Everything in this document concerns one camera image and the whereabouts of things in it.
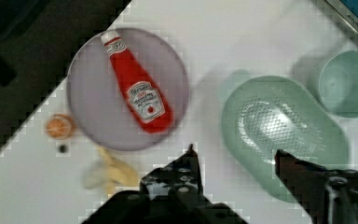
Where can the orange slice toy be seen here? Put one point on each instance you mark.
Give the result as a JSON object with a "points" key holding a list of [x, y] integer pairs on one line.
{"points": [[60, 126]]}

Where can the peeled banana toy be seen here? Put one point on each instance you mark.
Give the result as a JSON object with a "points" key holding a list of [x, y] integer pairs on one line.
{"points": [[109, 172]]}

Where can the green plastic strainer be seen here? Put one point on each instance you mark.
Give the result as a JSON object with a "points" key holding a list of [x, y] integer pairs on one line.
{"points": [[265, 114]]}

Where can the red ketchup bottle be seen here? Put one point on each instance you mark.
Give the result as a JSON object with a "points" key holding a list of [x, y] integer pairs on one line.
{"points": [[140, 92]]}

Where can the grey round plate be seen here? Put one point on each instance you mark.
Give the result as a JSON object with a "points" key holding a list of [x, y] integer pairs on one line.
{"points": [[95, 100]]}

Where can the green plastic cup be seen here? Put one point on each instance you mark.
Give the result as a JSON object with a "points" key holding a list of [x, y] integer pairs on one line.
{"points": [[337, 85]]}

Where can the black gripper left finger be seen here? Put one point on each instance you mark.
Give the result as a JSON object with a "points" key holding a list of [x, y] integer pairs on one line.
{"points": [[183, 171]]}

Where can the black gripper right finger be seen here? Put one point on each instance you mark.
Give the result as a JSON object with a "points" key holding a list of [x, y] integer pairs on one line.
{"points": [[329, 196]]}

